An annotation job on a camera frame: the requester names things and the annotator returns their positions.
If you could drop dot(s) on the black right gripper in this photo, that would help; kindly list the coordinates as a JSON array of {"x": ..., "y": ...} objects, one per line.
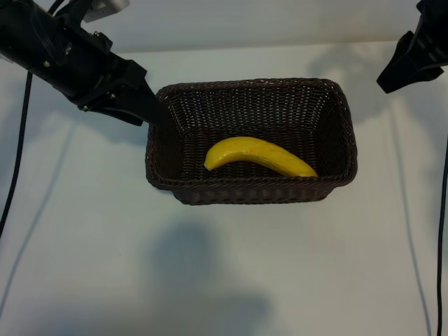
[{"x": 434, "y": 35}]

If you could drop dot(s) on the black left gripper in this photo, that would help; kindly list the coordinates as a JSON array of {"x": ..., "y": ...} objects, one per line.
[{"x": 73, "y": 59}]

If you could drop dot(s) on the yellow banana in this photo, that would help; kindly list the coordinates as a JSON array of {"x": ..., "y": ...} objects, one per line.
[{"x": 245, "y": 147}]

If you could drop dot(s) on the dark brown wicker basket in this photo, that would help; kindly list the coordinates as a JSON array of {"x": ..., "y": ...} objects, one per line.
[{"x": 262, "y": 105}]

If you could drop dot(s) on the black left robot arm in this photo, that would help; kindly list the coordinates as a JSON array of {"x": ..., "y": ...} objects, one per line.
[{"x": 14, "y": 24}]

